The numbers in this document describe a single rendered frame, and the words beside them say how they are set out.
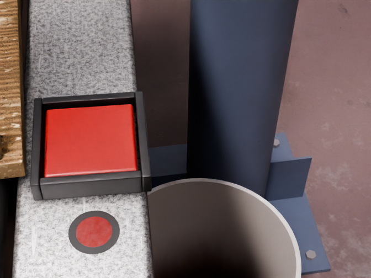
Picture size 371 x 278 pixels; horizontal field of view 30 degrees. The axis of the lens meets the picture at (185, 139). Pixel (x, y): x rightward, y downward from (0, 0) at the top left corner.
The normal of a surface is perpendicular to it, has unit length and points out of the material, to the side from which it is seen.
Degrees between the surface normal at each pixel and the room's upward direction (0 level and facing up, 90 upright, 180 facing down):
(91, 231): 0
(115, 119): 0
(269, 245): 87
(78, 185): 90
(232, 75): 90
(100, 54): 0
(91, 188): 90
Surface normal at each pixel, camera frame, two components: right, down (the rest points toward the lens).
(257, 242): -0.75, 0.46
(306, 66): 0.01, -0.65
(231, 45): -0.23, 0.74
